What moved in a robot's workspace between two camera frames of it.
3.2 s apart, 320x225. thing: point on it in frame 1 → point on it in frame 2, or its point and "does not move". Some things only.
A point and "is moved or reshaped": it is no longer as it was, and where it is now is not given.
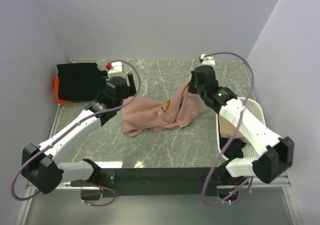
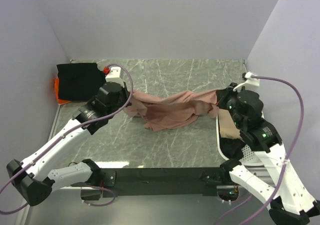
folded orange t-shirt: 59,101 does not move
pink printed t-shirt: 140,116 is moved or reshaped
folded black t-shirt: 79,81 does not move
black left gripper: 132,90 does not move
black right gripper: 191,88 → 222,94
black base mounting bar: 160,181 does not move
